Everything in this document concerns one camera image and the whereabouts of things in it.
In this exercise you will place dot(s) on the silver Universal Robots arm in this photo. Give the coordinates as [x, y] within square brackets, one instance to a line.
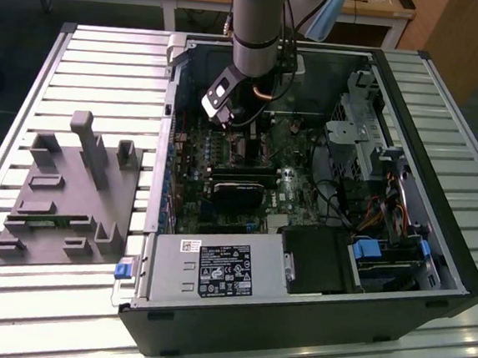
[255, 21]

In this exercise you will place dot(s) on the CPU socket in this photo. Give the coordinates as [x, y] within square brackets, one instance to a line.
[238, 147]

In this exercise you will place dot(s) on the RAM slot with black clips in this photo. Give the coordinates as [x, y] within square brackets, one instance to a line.
[244, 171]

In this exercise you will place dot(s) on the RAM slot with white clips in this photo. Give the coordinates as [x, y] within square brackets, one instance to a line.
[243, 179]

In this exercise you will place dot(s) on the round silver coin battery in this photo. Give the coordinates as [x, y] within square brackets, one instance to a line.
[291, 127]

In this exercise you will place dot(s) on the black graphics card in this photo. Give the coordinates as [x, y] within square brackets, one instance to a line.
[237, 195]

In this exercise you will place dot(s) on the silver perforated drive cage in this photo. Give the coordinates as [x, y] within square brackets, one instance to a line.
[347, 134]

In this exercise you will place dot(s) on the green motherboard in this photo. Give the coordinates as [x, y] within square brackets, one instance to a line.
[299, 205]

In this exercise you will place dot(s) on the small silver chipset heatsink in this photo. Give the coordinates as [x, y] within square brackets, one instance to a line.
[277, 221]

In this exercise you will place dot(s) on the grey power supply with label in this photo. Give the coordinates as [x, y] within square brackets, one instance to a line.
[172, 273]

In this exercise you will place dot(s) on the hard disk in blue carrier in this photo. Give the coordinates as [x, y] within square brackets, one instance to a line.
[367, 249]

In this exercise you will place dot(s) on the grey parts rack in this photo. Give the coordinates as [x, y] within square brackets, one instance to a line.
[74, 198]

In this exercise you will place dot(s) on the blue case latch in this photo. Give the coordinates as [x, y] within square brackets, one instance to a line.
[122, 270]

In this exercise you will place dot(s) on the wooden cabinet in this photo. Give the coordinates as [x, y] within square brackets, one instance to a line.
[464, 39]

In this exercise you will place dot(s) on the green RAM stick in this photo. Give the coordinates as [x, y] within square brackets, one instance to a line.
[47, 221]

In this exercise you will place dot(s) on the black open PC case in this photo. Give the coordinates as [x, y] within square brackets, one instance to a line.
[250, 339]

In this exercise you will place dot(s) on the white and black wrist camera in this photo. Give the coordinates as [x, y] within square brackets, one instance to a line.
[219, 95]

